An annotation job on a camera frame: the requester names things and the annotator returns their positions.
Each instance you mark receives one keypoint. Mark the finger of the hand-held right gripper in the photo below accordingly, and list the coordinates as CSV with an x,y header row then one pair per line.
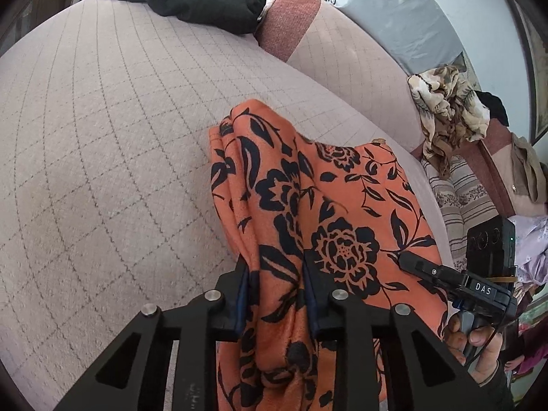
x,y
428,270

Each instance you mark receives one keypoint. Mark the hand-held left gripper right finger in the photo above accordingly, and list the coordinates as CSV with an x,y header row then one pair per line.
x,y
310,304

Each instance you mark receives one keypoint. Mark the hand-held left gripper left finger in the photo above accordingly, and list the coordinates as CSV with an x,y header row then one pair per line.
x,y
243,304

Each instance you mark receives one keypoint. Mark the orange black floral garment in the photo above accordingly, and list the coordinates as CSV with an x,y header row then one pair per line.
x,y
342,205

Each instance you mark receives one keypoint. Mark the person's right forearm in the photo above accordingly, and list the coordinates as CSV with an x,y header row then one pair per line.
x,y
496,389

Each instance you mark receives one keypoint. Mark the person's right hand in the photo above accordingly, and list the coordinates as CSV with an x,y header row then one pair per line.
x,y
486,351

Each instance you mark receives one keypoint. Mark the lavender cloth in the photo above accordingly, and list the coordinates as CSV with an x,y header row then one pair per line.
x,y
533,248

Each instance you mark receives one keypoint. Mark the striped floral blanket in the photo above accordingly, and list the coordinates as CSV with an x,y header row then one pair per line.
x,y
462,197

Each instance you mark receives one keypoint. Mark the brown garment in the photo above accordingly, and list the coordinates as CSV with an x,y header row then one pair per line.
x,y
528,167

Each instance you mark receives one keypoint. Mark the red-brown headboard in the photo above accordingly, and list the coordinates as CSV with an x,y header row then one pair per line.
x,y
496,158

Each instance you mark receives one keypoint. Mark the pink cloth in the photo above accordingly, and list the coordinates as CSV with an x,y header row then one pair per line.
x,y
533,355

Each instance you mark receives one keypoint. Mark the dark garment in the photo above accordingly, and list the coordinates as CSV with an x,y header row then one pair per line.
x,y
494,107

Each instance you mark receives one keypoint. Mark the crumpled beige floral blanket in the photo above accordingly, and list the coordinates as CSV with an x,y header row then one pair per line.
x,y
445,107

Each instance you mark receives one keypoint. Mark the quilted grey bed blanket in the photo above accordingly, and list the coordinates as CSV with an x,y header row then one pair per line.
x,y
107,158

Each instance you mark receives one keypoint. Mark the pink quilted bolster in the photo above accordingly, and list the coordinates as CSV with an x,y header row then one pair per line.
x,y
342,51

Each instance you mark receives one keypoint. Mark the grey pillow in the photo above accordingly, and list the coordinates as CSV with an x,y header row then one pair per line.
x,y
398,13

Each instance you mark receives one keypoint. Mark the black cloth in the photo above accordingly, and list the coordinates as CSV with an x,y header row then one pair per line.
x,y
192,0

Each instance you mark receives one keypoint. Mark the framed wall picture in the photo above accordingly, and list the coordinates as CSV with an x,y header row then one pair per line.
x,y
535,72

